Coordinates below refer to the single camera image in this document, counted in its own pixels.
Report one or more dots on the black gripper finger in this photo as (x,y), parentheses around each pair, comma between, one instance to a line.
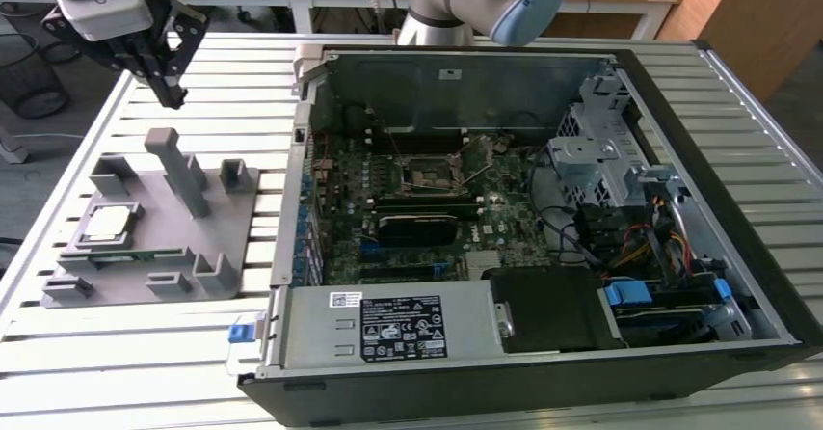
(96,51)
(187,39)

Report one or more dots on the silver CPU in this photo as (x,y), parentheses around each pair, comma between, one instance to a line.
(109,220)

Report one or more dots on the thin metal locking lever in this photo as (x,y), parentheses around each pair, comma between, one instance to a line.
(391,141)

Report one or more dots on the CPU socket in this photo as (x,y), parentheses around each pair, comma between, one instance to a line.
(427,177)

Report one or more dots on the black office chair base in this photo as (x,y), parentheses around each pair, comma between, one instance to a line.
(189,17)

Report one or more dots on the grey case latch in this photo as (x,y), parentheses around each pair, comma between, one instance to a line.
(307,61)

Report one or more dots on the green RAM stick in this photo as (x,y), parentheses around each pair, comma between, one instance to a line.
(137,255)

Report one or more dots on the grey parts rack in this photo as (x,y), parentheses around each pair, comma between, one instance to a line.
(160,256)

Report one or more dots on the blue expansion slot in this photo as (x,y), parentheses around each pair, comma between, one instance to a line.
(368,246)

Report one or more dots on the coin cell battery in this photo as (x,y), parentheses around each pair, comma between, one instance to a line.
(499,144)

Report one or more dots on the small graphics card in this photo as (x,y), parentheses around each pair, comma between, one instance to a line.
(418,232)

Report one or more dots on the black expansion slot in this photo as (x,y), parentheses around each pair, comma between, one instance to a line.
(395,272)

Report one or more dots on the silver power supply unit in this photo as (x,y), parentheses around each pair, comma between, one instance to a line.
(308,304)

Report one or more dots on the blue case latch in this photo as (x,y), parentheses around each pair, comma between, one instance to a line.
(240,333)

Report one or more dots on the silver finned heatsink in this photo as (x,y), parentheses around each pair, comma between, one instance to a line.
(483,262)

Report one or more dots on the silver metal drive cage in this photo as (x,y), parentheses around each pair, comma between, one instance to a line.
(582,153)

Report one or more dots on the green motherboard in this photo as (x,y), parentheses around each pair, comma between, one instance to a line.
(520,237)

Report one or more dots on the black plastic air shroud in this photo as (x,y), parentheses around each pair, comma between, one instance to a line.
(547,304)

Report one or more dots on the black PC case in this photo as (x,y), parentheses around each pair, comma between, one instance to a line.
(450,396)

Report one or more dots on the hard disk in blue carrier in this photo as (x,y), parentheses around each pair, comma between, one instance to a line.
(627,295)

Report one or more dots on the wooden cabinet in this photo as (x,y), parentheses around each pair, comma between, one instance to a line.
(771,25)

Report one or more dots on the plain white wrist camera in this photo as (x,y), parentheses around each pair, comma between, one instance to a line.
(105,15)

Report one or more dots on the grey plastic bracket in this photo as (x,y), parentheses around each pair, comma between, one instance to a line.
(655,175)

